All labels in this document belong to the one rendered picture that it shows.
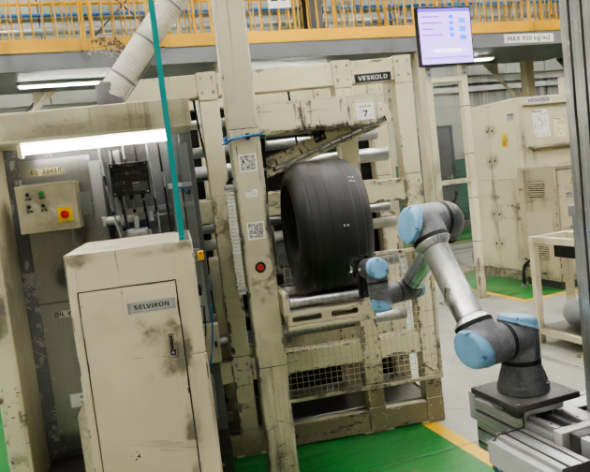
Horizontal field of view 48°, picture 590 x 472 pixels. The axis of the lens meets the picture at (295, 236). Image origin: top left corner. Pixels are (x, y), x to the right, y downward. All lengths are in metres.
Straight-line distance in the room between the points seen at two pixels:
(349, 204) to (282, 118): 0.64
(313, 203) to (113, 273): 0.91
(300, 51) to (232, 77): 5.72
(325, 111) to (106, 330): 1.54
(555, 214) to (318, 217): 4.62
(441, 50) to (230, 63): 4.07
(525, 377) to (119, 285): 1.26
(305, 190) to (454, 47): 4.28
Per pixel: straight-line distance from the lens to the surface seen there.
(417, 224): 2.03
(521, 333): 2.03
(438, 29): 6.73
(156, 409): 2.24
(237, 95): 2.84
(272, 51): 8.42
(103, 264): 2.15
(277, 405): 2.98
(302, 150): 3.26
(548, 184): 7.06
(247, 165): 2.81
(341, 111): 3.18
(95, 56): 8.01
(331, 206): 2.67
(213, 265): 3.62
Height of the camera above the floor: 1.43
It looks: 5 degrees down
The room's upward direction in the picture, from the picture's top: 7 degrees counter-clockwise
